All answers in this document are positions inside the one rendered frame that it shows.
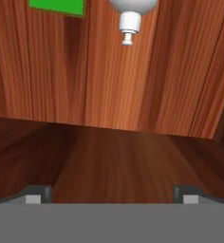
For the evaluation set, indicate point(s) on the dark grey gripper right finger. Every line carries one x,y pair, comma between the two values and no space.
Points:
186,193

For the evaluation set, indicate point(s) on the green sponge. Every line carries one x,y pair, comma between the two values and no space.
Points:
58,6

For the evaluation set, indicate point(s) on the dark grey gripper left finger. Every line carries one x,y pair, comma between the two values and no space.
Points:
38,193

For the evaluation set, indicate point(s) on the white soap dispenser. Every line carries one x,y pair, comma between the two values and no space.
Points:
131,15

